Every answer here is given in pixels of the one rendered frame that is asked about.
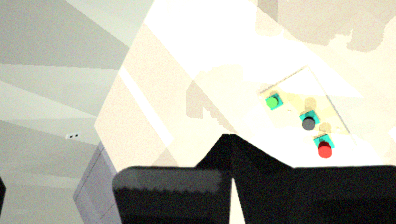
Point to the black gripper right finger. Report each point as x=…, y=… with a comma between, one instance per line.
x=272, y=192

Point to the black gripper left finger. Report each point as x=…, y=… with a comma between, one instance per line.
x=203, y=191

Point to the tan circuit board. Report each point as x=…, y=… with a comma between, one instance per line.
x=306, y=122

